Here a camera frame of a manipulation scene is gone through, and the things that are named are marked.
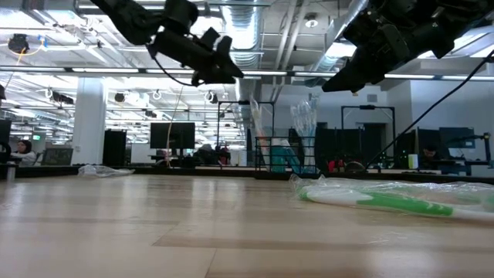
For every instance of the clear plastic wrapper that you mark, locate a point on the clear plastic wrapper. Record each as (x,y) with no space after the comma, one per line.
(100,171)

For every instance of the white pillar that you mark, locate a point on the white pillar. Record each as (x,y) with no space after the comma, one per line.
(88,123)

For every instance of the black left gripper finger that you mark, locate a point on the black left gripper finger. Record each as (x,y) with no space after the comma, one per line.
(227,58)
(214,81)

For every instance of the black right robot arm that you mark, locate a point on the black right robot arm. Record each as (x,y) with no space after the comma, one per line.
(455,19)

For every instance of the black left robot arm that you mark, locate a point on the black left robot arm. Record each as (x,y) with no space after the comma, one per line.
(127,19)

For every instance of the dark laptop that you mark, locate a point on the dark laptop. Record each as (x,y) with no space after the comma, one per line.
(56,156)

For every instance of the black rig frame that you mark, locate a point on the black rig frame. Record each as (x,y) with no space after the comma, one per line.
(218,127)
(366,107)

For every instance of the person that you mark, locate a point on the person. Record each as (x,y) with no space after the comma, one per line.
(206,152)
(25,150)
(430,151)

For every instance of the black aluminium table frame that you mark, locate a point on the black aluminium table frame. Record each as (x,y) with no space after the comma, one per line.
(46,171)

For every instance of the long ceiling light bar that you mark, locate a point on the long ceiling light bar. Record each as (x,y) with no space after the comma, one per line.
(104,70)

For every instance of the blue monitor on arm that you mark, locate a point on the blue monitor on arm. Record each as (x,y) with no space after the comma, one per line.
(457,137)

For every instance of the black monitor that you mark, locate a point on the black monitor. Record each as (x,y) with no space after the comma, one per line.
(172,135)

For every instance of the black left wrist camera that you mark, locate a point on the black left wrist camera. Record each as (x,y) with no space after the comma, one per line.
(210,38)

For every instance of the white green cup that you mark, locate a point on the white green cup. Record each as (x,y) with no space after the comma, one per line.
(413,161)

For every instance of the black cabinet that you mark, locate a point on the black cabinet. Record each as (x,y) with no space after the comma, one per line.
(114,148)

